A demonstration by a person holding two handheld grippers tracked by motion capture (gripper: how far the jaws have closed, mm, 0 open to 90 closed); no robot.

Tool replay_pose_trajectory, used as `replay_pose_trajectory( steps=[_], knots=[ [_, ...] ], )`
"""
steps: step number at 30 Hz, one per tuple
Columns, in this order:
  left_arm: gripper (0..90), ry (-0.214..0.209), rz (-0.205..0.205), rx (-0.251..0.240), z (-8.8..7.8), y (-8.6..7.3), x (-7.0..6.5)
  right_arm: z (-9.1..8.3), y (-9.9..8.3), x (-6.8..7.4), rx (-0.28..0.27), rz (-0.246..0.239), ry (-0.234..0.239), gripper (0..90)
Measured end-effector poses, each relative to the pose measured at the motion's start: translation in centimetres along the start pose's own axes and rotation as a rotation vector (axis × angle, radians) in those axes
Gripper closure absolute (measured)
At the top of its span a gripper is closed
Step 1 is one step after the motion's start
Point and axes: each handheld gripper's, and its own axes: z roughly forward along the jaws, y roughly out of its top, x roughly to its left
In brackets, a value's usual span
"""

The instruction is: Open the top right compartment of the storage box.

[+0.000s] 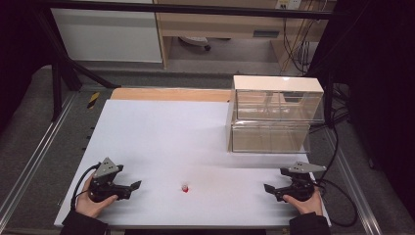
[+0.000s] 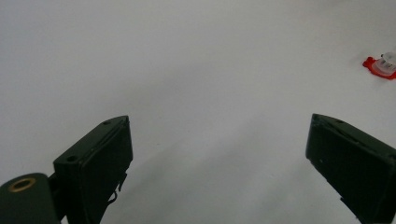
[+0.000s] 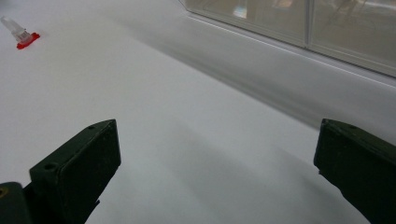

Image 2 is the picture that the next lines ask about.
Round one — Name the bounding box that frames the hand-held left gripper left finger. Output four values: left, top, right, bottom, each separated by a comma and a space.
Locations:
53, 115, 134, 224

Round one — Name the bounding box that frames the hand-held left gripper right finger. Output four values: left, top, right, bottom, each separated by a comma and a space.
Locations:
305, 113, 396, 224

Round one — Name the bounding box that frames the small clear cup red lid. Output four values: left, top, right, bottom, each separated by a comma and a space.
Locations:
361, 51, 396, 80

